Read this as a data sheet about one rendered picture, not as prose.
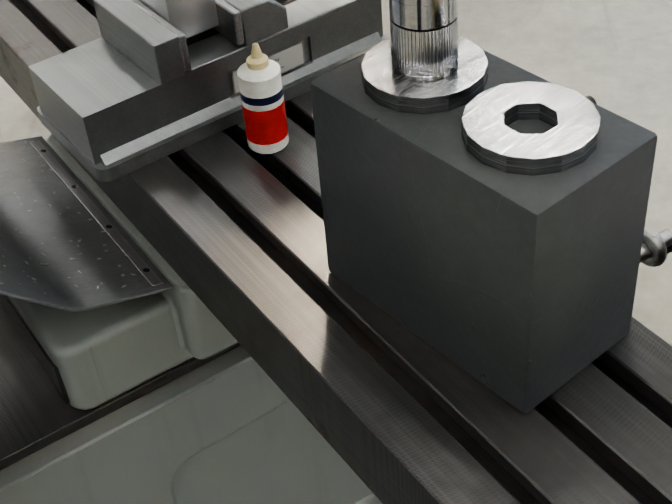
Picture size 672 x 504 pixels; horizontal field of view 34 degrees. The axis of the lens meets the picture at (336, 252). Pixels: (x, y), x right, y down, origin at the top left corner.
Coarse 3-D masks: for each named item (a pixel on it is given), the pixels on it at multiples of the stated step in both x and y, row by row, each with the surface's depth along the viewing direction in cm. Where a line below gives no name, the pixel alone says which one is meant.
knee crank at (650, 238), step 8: (648, 232) 153; (656, 232) 153; (664, 232) 155; (648, 240) 153; (656, 240) 152; (664, 240) 154; (648, 248) 153; (656, 248) 152; (664, 248) 152; (640, 256) 153; (648, 256) 153; (656, 256) 153; (664, 256) 153; (648, 264) 155; (656, 264) 154
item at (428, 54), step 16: (448, 0) 74; (400, 16) 74; (416, 16) 74; (432, 16) 74; (448, 16) 74; (400, 32) 75; (416, 32) 75; (432, 32) 75; (448, 32) 75; (400, 48) 76; (416, 48) 75; (432, 48) 75; (448, 48) 76; (400, 64) 77; (416, 64) 76; (432, 64) 76; (448, 64) 77; (416, 80) 77
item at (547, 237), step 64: (384, 64) 79; (512, 64) 80; (320, 128) 82; (384, 128) 76; (448, 128) 75; (512, 128) 74; (576, 128) 72; (640, 128) 73; (384, 192) 80; (448, 192) 73; (512, 192) 69; (576, 192) 69; (640, 192) 75; (384, 256) 84; (448, 256) 77; (512, 256) 71; (576, 256) 73; (448, 320) 81; (512, 320) 75; (576, 320) 78; (512, 384) 79
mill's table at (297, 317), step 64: (0, 0) 134; (64, 0) 133; (0, 64) 133; (128, 192) 108; (192, 192) 102; (256, 192) 102; (320, 192) 101; (192, 256) 99; (256, 256) 95; (320, 256) 94; (256, 320) 91; (320, 320) 89; (384, 320) 88; (320, 384) 85; (384, 384) 83; (448, 384) 82; (576, 384) 82; (640, 384) 82; (384, 448) 79; (448, 448) 78; (512, 448) 78; (576, 448) 77; (640, 448) 77
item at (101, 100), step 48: (96, 0) 109; (288, 0) 116; (336, 0) 114; (96, 48) 110; (144, 48) 103; (192, 48) 108; (240, 48) 108; (288, 48) 111; (336, 48) 115; (48, 96) 107; (96, 96) 103; (144, 96) 104; (192, 96) 107; (288, 96) 113; (96, 144) 103; (144, 144) 106
